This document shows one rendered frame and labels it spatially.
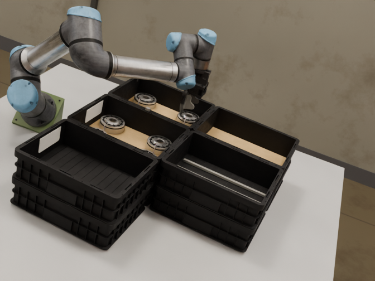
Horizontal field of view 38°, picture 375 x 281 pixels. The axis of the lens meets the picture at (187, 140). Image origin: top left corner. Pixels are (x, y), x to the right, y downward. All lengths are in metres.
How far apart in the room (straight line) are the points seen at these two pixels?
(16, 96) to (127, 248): 0.75
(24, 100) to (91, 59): 0.42
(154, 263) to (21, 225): 0.46
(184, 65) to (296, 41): 1.95
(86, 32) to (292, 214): 1.11
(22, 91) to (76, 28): 0.41
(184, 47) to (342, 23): 1.95
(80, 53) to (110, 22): 2.41
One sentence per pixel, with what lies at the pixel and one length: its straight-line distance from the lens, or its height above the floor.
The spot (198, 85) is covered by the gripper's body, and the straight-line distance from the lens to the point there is 2.19.
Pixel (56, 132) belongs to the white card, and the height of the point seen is 0.90.
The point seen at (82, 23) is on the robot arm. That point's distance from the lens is 1.90.
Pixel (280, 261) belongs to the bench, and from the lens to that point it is 2.03.
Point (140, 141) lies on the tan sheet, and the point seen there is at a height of 0.83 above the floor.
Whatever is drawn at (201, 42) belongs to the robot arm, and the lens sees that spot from 2.11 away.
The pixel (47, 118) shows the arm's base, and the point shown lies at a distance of 2.33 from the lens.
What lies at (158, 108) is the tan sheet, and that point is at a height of 0.83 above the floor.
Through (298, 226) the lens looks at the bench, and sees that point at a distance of 2.24.
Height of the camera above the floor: 1.94
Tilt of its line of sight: 29 degrees down
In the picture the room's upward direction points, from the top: 16 degrees clockwise
